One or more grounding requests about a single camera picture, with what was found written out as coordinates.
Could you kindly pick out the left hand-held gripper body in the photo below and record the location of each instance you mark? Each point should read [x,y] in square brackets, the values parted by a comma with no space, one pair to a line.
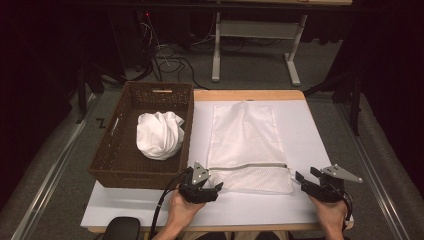
[193,190]

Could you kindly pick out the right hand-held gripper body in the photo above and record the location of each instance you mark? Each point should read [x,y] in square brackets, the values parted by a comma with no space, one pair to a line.
[330,190]

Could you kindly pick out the white mesh laundry bag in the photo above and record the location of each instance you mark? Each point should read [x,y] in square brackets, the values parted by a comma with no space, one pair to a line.
[245,133]

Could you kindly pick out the white garment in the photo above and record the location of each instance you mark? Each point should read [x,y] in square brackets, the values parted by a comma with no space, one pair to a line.
[158,136]

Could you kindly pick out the brown wicker basket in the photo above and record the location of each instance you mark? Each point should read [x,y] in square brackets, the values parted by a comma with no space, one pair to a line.
[133,166]

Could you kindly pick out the person's right hand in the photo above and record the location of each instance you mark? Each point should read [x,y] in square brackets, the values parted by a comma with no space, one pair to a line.
[333,215]

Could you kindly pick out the person's left hand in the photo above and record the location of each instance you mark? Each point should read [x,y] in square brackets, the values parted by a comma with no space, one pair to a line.
[181,213]

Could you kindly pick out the person's legs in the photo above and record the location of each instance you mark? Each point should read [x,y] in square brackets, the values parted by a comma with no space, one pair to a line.
[213,236]

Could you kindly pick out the black chair armrest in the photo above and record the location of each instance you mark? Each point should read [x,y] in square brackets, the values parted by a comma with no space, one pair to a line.
[121,228]

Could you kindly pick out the black metal stand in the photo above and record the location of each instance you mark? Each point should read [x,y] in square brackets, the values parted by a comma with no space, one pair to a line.
[356,100]
[81,93]

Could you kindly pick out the white-framed desk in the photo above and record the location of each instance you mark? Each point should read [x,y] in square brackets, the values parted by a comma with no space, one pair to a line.
[256,29]

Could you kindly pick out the metal floor rail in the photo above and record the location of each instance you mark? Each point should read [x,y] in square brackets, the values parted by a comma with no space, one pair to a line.
[50,180]
[373,173]

